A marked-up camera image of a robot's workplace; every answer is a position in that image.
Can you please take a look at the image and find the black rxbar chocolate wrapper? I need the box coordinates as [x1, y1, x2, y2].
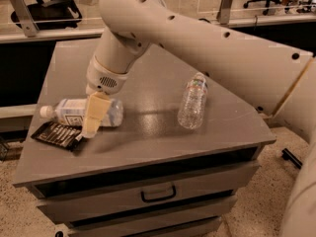
[31, 121, 83, 151]

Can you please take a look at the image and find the clear crinkled water bottle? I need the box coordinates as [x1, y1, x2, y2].
[177, 72, 208, 129]

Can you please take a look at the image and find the metal bracket left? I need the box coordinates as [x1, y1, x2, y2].
[10, 0, 39, 38]

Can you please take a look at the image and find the black drawer handle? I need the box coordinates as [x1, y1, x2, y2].
[140, 185, 177, 203]

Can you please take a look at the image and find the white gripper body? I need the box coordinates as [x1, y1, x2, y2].
[86, 55, 129, 95]

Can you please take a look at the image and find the metal bracket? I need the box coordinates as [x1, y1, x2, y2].
[216, 0, 233, 25]
[10, 0, 39, 38]

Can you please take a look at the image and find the metal bracket right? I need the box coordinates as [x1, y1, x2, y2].
[216, 0, 233, 25]

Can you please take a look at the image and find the black office chair left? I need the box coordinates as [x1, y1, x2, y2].
[10, 0, 83, 31]

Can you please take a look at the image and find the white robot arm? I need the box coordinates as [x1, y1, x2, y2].
[83, 0, 316, 237]

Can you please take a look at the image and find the grey drawer cabinet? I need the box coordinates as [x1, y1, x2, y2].
[14, 46, 275, 237]

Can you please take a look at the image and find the cream foam padded gripper finger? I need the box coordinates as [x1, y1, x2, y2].
[82, 92, 111, 138]

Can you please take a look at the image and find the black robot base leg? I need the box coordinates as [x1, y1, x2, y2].
[281, 148, 302, 169]

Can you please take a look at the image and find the blue label plastic bottle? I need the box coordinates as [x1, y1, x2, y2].
[39, 99, 123, 127]

